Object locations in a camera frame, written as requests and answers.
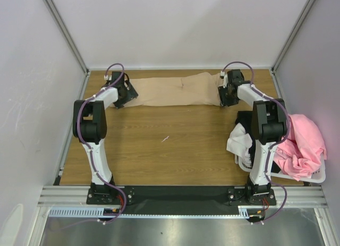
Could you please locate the beige t shirt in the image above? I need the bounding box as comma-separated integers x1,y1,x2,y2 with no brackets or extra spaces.
124,72,223,107

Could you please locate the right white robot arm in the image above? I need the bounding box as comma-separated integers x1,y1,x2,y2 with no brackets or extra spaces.
218,70,289,205

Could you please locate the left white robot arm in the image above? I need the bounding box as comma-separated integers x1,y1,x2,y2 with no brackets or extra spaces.
72,71,138,205

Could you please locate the black t shirt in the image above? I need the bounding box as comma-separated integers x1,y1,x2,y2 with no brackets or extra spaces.
235,111,256,168

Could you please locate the white t shirt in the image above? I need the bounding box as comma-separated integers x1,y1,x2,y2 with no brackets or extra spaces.
226,123,253,168

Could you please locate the pink t shirt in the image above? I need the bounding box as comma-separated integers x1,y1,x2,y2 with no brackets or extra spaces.
274,114,327,181

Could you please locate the white laundry basket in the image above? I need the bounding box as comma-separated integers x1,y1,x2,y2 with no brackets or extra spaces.
234,155,327,185

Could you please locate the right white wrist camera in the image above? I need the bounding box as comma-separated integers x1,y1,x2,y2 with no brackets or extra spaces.
220,71,228,88

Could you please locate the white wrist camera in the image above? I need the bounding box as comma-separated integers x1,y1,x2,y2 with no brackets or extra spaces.
220,71,228,88
104,75,112,81

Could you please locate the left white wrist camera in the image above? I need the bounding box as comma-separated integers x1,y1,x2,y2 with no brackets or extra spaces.
104,75,112,81

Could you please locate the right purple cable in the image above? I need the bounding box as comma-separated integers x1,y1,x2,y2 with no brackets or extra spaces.
222,61,289,225

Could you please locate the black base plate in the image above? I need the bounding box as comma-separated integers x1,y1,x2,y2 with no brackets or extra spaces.
86,185,279,216

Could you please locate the slotted cable duct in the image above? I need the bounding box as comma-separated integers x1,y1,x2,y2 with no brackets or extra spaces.
48,206,264,219

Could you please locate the left aluminium frame post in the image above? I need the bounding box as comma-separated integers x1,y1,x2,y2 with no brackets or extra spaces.
43,0,89,75

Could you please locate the aluminium frame post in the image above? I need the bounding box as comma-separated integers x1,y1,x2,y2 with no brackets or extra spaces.
43,0,89,75
271,0,316,73

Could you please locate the right aluminium frame post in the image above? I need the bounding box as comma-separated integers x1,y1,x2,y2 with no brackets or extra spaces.
271,0,316,73

